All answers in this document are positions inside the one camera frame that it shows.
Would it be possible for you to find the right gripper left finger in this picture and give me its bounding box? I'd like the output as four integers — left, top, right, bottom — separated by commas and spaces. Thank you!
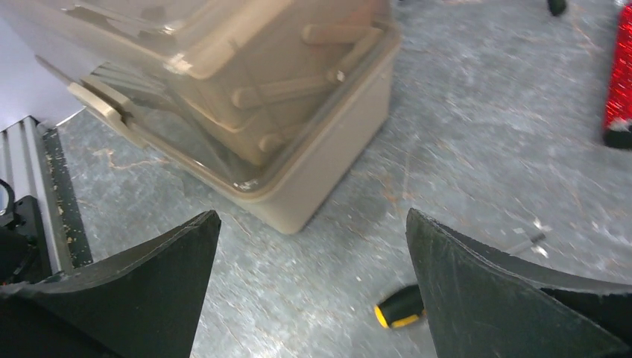
1, 210, 221, 357

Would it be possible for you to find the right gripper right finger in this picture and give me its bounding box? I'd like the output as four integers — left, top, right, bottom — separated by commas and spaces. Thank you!
406, 209, 631, 357

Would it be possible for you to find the translucent brown plastic toolbox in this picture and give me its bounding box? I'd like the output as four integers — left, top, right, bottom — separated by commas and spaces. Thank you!
1, 0, 401, 234

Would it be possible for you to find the yellow black screwdriver small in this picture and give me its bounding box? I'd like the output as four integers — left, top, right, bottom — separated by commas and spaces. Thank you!
374, 284, 426, 329

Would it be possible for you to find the red glitter flashlight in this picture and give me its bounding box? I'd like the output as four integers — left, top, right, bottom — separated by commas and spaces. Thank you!
602, 1, 631, 150

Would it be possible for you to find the aluminium frame rail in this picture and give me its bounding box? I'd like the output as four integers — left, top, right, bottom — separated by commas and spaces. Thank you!
1, 116, 93, 285

